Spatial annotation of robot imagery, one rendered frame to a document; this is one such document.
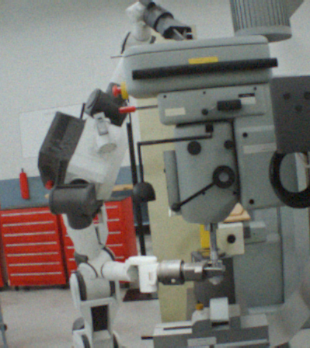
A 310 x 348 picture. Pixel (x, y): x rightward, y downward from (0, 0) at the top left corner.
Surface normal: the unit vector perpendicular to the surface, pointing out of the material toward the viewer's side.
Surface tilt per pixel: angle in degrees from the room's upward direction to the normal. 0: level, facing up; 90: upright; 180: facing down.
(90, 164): 58
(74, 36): 90
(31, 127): 90
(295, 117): 90
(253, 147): 90
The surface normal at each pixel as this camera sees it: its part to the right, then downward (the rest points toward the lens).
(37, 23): -0.05, 0.06
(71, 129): 0.22, -0.51
